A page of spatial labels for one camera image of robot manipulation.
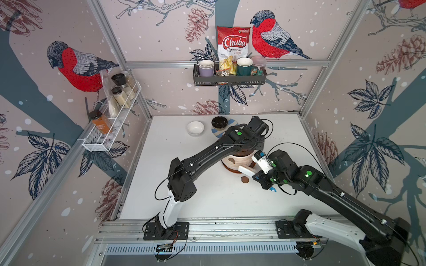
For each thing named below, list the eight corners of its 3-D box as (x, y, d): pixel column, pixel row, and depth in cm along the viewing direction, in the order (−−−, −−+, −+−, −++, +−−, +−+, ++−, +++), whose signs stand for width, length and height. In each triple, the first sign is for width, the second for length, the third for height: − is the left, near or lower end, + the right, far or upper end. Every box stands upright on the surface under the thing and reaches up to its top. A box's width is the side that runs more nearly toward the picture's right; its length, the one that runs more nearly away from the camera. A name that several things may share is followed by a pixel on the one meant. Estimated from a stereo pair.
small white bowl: (187, 135, 110) (186, 131, 107) (188, 125, 116) (187, 121, 113) (203, 135, 110) (203, 131, 107) (204, 124, 116) (204, 121, 113)
